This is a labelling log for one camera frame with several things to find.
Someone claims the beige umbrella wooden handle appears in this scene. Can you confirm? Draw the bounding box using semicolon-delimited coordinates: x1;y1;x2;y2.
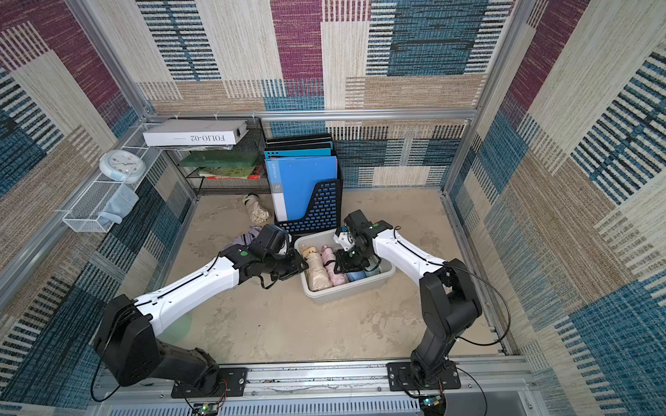
301;244;333;292

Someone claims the teal file folder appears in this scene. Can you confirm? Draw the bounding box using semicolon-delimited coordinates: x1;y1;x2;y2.
264;141;333;159

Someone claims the black wire shelf rack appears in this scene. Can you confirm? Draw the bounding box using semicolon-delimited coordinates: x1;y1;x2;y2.
166;120;269;197

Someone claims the light blue umbrella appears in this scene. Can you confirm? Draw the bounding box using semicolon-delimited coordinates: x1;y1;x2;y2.
346;270;367;282

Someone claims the green book on shelf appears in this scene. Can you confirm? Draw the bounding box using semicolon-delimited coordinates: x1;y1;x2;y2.
179;150;259;168

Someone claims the pale pink umbrella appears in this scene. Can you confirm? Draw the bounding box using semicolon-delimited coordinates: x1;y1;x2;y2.
321;245;349;287

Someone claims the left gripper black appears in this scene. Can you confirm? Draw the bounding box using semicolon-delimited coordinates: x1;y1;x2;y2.
263;248;311;281

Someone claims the lilac umbrella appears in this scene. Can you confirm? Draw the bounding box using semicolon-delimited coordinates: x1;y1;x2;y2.
231;225;263;245

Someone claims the white wire wall basket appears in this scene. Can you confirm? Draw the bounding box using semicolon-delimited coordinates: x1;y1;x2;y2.
62;123;161;233

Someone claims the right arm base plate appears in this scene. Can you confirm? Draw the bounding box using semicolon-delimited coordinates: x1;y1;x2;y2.
386;361;461;393

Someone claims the white round clock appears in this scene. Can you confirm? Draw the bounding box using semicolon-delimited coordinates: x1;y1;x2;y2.
99;149;147;185

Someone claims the light blue cloth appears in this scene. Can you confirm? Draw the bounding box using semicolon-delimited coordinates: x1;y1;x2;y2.
99;184;139;226

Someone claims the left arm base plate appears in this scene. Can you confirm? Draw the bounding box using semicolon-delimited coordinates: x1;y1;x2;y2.
171;367;248;400

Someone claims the blue clip file folder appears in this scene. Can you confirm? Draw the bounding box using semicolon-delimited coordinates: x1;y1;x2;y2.
265;156;338;222

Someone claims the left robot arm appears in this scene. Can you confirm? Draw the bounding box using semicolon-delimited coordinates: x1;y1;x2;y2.
94;225;306;395

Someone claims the black mesh file holder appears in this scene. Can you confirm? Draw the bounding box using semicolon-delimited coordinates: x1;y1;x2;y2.
274;167;343;236

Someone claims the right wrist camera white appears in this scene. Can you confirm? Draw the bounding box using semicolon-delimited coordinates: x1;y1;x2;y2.
333;226;356;252

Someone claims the cream umbrella at back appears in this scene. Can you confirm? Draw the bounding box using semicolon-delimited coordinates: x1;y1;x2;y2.
243;193;271;225

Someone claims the mint green umbrella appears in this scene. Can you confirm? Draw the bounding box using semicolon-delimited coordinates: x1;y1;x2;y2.
364;265;382;277

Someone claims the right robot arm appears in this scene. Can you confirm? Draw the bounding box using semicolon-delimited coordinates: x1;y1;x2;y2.
334;210;482;390

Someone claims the red and green book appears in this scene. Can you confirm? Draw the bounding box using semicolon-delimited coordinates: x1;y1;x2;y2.
198;166;265;180

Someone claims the white plastic storage box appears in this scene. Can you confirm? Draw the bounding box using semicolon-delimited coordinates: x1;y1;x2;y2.
294;229;396;304

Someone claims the white FOLIO-02 box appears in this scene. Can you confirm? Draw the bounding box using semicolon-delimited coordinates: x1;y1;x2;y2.
143;120;248;147

